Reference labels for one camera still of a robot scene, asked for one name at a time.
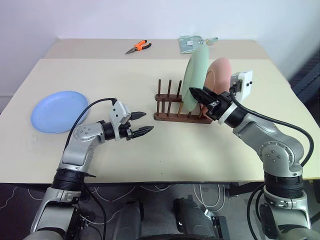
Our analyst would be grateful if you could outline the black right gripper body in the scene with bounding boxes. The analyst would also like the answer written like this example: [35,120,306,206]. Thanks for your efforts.
[205,91,235,121]

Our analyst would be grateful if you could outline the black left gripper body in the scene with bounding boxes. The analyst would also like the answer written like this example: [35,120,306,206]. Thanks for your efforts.
[117,121,134,141]

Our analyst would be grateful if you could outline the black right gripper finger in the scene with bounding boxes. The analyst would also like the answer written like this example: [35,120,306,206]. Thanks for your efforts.
[203,87,222,99]
[188,86,217,107]

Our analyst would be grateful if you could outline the green plate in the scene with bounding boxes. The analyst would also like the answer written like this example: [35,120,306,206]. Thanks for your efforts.
[181,44,209,113]

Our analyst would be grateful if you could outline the wooden dish rack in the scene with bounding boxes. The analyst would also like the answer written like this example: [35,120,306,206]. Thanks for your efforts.
[153,79,213,125]

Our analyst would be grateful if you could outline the pink plate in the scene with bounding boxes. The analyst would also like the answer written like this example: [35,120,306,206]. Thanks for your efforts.
[202,57,232,120]

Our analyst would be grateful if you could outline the clear bag with green cloth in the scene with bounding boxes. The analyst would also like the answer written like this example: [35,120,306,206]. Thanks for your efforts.
[178,34,207,55]

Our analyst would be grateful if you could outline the blue plate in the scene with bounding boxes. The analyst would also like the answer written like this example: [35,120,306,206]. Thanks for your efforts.
[30,90,90,135]

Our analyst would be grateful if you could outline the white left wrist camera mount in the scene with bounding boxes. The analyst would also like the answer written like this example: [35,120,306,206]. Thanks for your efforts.
[108,100,132,141]

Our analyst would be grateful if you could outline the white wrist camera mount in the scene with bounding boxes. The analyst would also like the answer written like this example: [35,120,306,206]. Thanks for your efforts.
[216,70,255,125]
[108,100,132,141]

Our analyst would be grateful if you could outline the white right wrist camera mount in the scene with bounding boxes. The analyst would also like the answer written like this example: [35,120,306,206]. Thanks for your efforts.
[216,70,255,125]

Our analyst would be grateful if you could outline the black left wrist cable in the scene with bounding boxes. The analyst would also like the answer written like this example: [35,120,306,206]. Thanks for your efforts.
[65,97,118,151]

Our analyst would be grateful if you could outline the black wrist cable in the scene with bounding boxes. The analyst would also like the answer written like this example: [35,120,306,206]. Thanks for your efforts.
[230,85,315,168]
[65,97,118,151]

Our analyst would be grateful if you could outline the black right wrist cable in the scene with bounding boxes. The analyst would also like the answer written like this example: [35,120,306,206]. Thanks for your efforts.
[230,85,315,168]

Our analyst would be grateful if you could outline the orange handled pliers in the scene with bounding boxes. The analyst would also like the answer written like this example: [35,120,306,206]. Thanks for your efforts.
[124,39,153,56]

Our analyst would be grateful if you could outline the black table frame bar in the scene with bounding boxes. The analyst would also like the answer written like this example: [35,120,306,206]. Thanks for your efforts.
[224,181,266,198]

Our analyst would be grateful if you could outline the white floor cable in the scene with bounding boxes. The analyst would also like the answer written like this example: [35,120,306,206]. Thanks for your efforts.
[192,183,226,209]

